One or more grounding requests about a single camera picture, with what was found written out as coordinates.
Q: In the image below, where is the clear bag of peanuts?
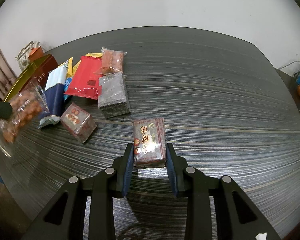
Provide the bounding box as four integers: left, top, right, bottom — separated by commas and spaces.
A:
0, 80, 49, 158

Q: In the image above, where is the blue and white snack pack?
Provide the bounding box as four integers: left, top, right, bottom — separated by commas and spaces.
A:
38, 63, 68, 129

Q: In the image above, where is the dark red sesame snack block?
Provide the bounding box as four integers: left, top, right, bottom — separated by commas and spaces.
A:
133, 117, 166, 168

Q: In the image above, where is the grey speckled snack block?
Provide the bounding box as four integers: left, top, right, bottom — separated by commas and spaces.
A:
98, 72, 131, 119

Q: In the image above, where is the patterned ceramic teapot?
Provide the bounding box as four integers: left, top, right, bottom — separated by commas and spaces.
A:
15, 41, 40, 71

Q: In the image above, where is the gold tray box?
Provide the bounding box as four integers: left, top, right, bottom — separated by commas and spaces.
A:
3, 54, 58, 102

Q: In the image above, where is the orange lidded ceramic cup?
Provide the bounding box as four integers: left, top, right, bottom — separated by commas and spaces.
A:
28, 46, 44, 62

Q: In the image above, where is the small red-label snack block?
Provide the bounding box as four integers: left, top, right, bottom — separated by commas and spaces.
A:
61, 102, 97, 143

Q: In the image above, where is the yellow snack packet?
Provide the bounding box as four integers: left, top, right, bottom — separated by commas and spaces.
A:
59, 53, 102, 78

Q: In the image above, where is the red foil snack packet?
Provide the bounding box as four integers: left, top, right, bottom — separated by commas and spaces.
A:
64, 56, 102, 100

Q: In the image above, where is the orange clear snack packet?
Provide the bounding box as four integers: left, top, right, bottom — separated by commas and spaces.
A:
95, 47, 126, 75

